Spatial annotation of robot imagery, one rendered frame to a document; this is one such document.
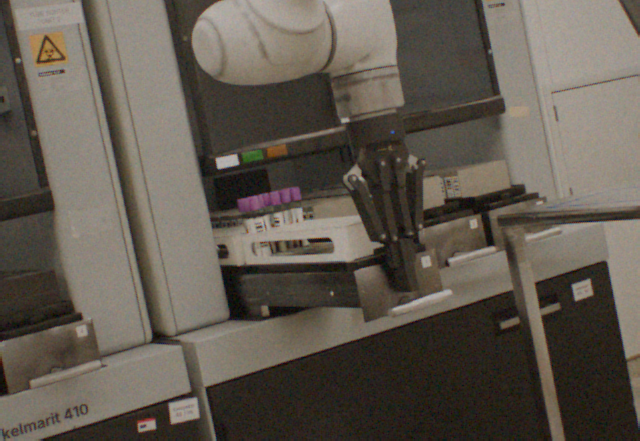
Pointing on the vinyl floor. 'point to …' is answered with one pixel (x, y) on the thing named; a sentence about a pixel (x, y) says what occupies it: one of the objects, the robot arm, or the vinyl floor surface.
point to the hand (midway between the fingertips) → (403, 265)
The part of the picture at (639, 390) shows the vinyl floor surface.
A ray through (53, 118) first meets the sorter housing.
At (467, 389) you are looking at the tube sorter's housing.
